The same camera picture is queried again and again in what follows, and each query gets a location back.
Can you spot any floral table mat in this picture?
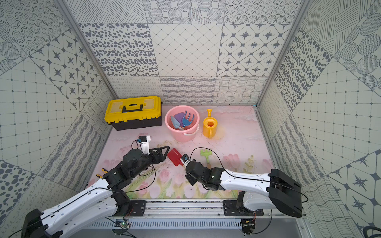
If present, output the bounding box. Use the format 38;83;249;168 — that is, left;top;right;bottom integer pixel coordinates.
89;106;273;199

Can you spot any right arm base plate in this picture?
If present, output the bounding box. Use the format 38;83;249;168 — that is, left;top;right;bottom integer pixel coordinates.
222;200;254;217

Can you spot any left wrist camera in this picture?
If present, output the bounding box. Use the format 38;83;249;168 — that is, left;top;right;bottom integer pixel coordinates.
138;135;151;155

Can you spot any aluminium mounting rail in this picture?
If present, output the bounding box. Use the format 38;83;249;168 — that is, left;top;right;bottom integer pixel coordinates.
71;190;307;220

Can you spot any green rake wooden handle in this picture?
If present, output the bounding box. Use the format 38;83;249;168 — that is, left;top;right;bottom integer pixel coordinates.
200;149;212;166

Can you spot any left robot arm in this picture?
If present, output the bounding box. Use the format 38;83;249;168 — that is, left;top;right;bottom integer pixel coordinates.
21;147;168;238

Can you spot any blue rake yellow handle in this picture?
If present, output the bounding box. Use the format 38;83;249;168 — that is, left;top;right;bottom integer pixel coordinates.
182;111;194;129

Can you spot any purple shovel pink handle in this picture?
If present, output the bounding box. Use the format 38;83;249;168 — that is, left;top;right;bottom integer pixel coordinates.
174;112;185;123

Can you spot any yellow watering can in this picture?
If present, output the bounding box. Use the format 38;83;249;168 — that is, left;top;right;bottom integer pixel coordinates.
202;109;218;139

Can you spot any yellow black toolbox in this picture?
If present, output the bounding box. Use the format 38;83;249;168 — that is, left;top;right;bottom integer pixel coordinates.
104;96;162;131

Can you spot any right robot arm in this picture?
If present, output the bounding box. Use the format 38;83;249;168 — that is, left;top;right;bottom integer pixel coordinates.
185;160;302;218

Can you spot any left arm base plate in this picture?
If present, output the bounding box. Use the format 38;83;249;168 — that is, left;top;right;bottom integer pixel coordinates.
118;200;147;217

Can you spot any pink plastic bucket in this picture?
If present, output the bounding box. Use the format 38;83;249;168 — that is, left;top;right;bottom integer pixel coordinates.
164;105;201;142

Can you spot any light blue trowel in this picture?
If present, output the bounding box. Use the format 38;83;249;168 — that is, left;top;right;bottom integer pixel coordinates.
170;116;185;131

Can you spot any red shovel wooden handle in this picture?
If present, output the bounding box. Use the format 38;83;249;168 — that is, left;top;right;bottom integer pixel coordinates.
167;148;184;167

